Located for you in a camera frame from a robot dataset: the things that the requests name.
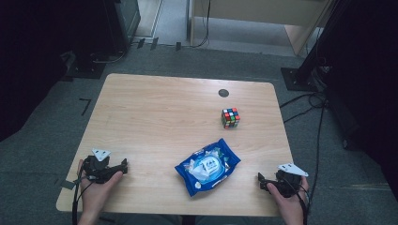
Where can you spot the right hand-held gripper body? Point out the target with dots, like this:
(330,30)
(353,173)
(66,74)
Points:
(287,184)

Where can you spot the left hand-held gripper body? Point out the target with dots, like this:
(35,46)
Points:
(98,172)

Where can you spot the blue wet wipes pack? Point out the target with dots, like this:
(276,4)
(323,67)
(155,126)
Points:
(206,167)

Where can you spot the multicoloured puzzle cube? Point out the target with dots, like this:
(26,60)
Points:
(231,118)

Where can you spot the person's right hand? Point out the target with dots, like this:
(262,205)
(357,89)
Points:
(291,206)

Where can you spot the person's left hand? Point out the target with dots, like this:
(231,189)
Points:
(97,197)

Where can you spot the grey tape piece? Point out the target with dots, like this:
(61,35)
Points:
(68,184)

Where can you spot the dark round table grommet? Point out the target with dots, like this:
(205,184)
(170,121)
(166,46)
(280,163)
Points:
(223,93)

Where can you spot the black stand base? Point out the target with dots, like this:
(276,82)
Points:
(86,70)

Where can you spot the black metal stand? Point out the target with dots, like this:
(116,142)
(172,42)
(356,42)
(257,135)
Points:
(297,79)

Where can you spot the black tape strip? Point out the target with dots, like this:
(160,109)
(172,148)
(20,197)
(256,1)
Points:
(141,43)
(178,46)
(154,43)

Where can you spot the dark curtain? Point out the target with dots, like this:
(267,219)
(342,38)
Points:
(369,78)
(31,62)

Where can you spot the black cabinet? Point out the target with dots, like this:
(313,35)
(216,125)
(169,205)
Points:
(120,25)

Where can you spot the light wooden desk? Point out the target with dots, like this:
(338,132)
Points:
(250,9)

